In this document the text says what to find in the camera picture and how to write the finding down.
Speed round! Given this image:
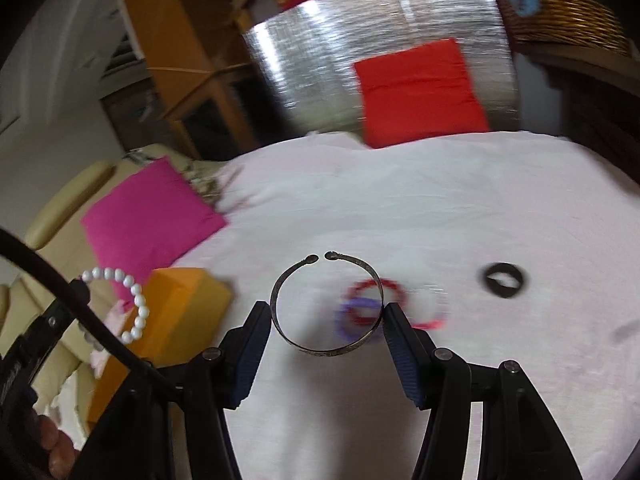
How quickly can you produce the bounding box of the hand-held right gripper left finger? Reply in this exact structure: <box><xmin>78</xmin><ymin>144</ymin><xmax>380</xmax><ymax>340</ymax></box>
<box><xmin>70</xmin><ymin>301</ymin><xmax>273</xmax><ymax>480</ymax></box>

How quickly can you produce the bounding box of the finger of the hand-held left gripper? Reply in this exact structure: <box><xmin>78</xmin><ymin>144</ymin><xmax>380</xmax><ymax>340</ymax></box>
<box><xmin>22</xmin><ymin>279</ymin><xmax>92</xmax><ymax>361</ymax></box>

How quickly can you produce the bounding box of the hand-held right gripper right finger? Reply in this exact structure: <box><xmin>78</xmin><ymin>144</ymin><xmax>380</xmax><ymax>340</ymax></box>
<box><xmin>382</xmin><ymin>302</ymin><xmax>583</xmax><ymax>480</ymax></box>

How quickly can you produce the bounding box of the pink translucent beaded bracelet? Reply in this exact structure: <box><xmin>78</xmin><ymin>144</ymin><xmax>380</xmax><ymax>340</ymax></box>
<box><xmin>400</xmin><ymin>282</ymin><xmax>449</xmax><ymax>332</ymax></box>

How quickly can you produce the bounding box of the purple bangle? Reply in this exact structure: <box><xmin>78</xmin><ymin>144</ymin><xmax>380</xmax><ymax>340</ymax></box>
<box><xmin>334</xmin><ymin>297</ymin><xmax>382</xmax><ymax>343</ymax></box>

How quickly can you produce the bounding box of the silver cuff bracelet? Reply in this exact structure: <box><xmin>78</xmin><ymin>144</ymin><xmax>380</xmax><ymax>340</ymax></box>
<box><xmin>269</xmin><ymin>251</ymin><xmax>385</xmax><ymax>359</ymax></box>

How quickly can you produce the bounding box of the red bangle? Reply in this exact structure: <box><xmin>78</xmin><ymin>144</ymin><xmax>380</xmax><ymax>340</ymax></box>
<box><xmin>346</xmin><ymin>280</ymin><xmax>407</xmax><ymax>326</ymax></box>

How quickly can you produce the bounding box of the white pearl bracelet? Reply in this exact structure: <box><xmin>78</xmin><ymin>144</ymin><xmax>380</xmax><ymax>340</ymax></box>
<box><xmin>80</xmin><ymin>267</ymin><xmax>151</xmax><ymax>345</ymax></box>

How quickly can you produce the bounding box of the orange cardboard box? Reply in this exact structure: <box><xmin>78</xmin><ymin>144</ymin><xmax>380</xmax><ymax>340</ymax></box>
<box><xmin>87</xmin><ymin>267</ymin><xmax>234</xmax><ymax>426</ymax></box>

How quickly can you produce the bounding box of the black ring bracelet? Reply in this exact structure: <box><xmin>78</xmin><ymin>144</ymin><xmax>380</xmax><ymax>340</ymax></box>
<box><xmin>482</xmin><ymin>262</ymin><xmax>527</xmax><ymax>299</ymax></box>

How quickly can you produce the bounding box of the person's left hand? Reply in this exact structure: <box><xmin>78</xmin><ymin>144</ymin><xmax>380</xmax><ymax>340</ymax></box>
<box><xmin>30</xmin><ymin>407</ymin><xmax>82</xmax><ymax>479</ymax></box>

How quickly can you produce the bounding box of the beige leather sofa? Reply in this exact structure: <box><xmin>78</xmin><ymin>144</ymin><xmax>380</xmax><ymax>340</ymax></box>
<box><xmin>0</xmin><ymin>142</ymin><xmax>201</xmax><ymax>441</ymax></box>

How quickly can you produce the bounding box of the pink pillow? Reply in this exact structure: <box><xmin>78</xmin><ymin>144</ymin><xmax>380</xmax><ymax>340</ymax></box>
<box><xmin>80</xmin><ymin>156</ymin><xmax>230</xmax><ymax>306</ymax></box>

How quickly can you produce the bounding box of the patterned cushion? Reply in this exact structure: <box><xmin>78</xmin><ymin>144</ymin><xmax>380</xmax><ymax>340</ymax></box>
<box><xmin>177</xmin><ymin>160</ymin><xmax>251</xmax><ymax>213</ymax></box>

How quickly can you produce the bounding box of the red pillow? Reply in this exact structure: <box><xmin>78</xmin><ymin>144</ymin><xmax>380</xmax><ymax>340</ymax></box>
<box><xmin>353</xmin><ymin>37</ymin><xmax>491</xmax><ymax>149</ymax></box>

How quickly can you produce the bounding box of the silver foil board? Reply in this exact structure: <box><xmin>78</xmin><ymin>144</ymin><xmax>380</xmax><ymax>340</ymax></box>
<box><xmin>241</xmin><ymin>0</ymin><xmax>521</xmax><ymax>141</ymax></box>

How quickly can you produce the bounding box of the wooden pillar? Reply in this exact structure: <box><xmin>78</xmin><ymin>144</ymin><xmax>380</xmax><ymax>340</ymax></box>
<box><xmin>114</xmin><ymin>0</ymin><xmax>263</xmax><ymax>161</ymax></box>

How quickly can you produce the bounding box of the wicker basket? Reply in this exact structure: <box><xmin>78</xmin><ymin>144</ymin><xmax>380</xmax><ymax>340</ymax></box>
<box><xmin>492</xmin><ymin>0</ymin><xmax>633</xmax><ymax>58</ymax></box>

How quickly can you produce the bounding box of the black cable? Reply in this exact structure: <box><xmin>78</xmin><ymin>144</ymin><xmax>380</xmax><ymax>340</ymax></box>
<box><xmin>0</xmin><ymin>229</ymin><xmax>183</xmax><ymax>391</ymax></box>

